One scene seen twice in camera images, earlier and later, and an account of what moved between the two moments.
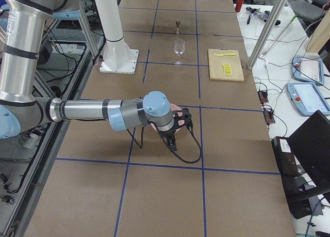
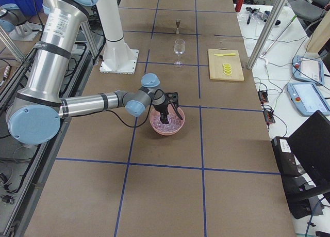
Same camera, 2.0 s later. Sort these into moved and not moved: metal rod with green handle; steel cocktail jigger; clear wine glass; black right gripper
Moved: black right gripper
Not moved: steel cocktail jigger; metal rod with green handle; clear wine glass
